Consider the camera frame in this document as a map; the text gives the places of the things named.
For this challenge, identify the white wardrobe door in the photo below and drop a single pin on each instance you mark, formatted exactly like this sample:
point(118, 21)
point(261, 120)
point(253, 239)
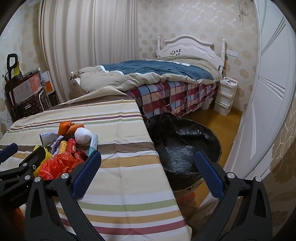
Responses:
point(266, 81)

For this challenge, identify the striped cloth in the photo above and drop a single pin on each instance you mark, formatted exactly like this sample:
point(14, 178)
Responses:
point(120, 129)

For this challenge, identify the black bagged waste bin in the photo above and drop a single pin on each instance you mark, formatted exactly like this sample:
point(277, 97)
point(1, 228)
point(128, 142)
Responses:
point(185, 157)

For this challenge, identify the white paper packet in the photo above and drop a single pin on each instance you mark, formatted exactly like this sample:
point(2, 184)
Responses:
point(47, 138)

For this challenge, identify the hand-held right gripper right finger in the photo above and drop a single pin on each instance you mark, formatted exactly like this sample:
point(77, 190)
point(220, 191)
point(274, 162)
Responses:
point(208, 173)

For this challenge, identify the red packet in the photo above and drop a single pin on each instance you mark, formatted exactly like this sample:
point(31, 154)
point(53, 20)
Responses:
point(71, 144)

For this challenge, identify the plaid bedsheet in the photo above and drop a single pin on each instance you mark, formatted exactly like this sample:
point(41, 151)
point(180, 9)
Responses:
point(171, 97)

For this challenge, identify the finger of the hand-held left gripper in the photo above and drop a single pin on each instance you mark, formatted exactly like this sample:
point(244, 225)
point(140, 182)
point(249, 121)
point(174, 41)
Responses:
point(8, 151)
point(34, 158)

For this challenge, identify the orange-red foam net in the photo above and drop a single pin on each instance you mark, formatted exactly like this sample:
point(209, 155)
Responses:
point(57, 166)

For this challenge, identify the printed orange wrapper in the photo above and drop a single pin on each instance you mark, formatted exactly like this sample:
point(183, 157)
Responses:
point(63, 128)

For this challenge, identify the white bucket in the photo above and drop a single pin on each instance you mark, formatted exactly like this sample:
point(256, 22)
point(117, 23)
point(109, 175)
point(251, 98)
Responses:
point(207, 103)

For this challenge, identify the yellow foam net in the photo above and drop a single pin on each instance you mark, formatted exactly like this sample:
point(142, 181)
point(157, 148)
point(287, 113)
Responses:
point(47, 155)

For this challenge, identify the white paper ball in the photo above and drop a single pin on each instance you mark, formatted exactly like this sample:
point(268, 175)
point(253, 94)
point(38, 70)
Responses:
point(82, 136)

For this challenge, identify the beige curtain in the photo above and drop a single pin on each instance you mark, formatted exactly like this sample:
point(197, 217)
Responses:
point(87, 46)

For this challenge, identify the white metal frame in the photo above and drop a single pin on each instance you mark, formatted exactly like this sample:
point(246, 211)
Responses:
point(42, 99)

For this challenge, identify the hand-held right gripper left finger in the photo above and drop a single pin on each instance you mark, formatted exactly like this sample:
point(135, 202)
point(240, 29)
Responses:
point(87, 173)

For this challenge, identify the white plastic drawer unit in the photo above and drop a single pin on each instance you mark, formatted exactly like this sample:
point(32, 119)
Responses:
point(225, 97)

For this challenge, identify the white and teal tube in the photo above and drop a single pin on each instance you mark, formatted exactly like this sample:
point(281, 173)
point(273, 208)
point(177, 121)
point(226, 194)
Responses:
point(93, 143)

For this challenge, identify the white wooden headboard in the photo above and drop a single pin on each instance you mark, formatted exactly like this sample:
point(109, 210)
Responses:
point(192, 47)

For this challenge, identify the white wall switch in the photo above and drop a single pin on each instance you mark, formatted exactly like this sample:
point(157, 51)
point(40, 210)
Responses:
point(232, 53)

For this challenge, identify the orange and white box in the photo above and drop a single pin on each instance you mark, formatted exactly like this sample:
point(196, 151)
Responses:
point(47, 81)

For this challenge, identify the purple and white wrapper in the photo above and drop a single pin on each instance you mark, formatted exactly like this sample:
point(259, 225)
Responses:
point(56, 144)

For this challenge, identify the red wrapper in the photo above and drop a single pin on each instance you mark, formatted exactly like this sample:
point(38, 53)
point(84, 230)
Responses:
point(81, 155)

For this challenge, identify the black and yellow stick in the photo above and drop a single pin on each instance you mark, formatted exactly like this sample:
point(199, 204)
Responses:
point(223, 67)

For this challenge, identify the blue and beige duvet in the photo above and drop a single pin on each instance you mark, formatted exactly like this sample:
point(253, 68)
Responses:
point(138, 69)

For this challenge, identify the small yellow label bottle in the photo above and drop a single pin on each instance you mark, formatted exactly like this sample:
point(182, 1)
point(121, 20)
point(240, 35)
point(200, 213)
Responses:
point(62, 147)

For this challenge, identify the orange cardboard box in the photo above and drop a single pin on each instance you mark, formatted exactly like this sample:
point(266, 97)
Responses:
point(187, 198)

